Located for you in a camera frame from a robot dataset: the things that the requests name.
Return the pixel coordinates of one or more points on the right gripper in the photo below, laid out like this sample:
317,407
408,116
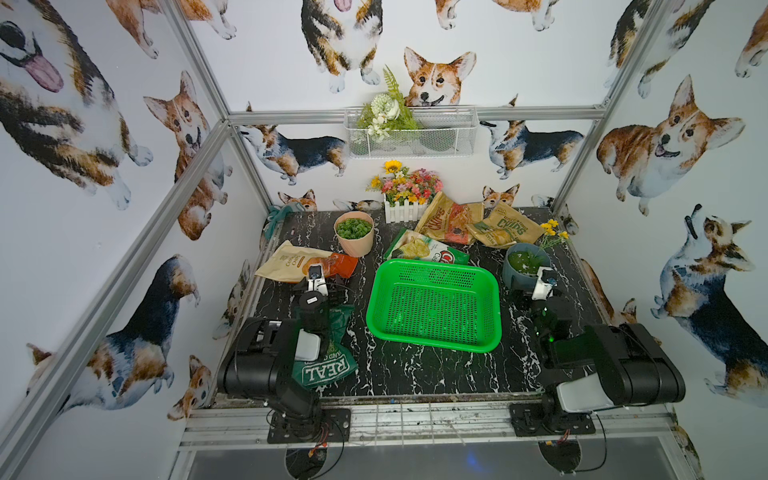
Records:
539,293

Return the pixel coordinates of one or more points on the cream red cassava chips bag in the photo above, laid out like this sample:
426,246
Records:
291,264

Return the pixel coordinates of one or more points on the tan green kettle chips bag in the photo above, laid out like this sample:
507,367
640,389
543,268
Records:
504,227

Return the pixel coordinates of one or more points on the dark green REAL chips bag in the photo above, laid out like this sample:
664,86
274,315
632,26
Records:
337,363

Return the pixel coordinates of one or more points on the green white cassava chips bag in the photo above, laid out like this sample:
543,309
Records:
411,245

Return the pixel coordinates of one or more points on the tan red kettle chips bag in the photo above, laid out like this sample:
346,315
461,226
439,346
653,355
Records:
447,221

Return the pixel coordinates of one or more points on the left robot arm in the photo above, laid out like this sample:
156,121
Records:
259,364

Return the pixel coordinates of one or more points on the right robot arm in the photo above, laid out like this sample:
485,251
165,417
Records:
629,367

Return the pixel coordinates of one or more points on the green plastic basket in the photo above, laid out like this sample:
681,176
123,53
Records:
447,306

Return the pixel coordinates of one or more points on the blue-grey pot with plant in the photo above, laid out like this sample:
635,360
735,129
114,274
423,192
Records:
521,265

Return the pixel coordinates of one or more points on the yellow flower sprig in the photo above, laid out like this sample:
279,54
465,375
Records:
553,235

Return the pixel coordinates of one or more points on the pink pot with green plant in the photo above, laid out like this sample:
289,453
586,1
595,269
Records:
355,232

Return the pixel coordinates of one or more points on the teal grey cloth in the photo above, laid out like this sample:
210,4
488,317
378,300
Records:
276,215

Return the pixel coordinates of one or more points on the white fence flower planter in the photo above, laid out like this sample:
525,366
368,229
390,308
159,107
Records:
406,193

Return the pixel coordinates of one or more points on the white flower fern bouquet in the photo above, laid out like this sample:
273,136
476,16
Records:
387,116

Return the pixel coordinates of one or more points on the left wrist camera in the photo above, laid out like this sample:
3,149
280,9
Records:
316,267

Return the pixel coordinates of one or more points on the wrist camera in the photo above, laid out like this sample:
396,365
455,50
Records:
316,267
546,281

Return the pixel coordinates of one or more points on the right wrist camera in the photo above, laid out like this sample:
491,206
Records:
546,281

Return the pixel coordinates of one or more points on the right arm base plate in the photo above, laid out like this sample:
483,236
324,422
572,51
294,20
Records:
538,419

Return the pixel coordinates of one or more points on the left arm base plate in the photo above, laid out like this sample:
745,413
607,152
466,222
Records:
331,425

